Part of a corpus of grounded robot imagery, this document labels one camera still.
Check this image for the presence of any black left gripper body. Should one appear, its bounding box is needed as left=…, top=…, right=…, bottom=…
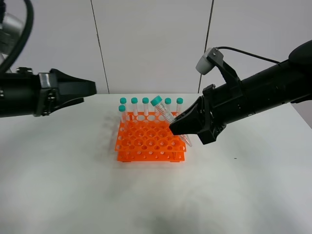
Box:
left=36, top=69, right=59, bottom=117

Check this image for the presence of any second row left tube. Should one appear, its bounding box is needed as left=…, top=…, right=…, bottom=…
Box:
left=118, top=104, right=127, bottom=123

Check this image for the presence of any teal capped test tube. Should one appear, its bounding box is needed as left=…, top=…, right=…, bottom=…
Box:
left=151, top=96, right=192, bottom=147

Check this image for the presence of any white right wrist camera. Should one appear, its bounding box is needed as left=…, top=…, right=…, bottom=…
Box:
left=195, top=47, right=224, bottom=75

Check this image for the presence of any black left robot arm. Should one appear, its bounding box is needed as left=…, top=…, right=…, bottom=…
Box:
left=0, top=0, right=97, bottom=117

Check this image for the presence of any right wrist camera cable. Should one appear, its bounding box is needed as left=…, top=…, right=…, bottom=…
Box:
left=214, top=46, right=281, bottom=64

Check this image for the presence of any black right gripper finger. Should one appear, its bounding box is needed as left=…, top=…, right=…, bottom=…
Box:
left=198, top=128, right=218, bottom=145
left=169, top=97, right=207, bottom=136

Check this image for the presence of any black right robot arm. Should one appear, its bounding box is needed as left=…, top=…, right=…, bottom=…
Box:
left=169, top=41, right=312, bottom=144

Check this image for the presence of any orange test tube rack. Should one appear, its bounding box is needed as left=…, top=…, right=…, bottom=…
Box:
left=115, top=112, right=186, bottom=162

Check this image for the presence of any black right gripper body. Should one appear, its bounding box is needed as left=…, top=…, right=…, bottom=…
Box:
left=201, top=84, right=244, bottom=137

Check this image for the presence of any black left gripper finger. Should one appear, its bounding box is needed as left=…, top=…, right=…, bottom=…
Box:
left=58, top=71, right=97, bottom=97
left=57, top=97, right=84, bottom=110

